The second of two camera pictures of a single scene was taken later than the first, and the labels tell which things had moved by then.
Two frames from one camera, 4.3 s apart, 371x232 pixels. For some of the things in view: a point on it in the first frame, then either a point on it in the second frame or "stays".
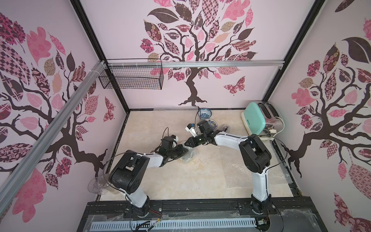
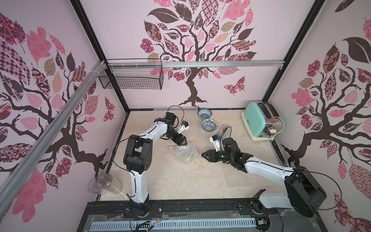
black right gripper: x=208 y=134 → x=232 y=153
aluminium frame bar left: x=11 y=185 stays
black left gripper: x=182 y=149 → x=180 y=137
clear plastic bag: x=189 y=156 stays
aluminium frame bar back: x=222 y=63 stays
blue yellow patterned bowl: x=212 y=124 stays
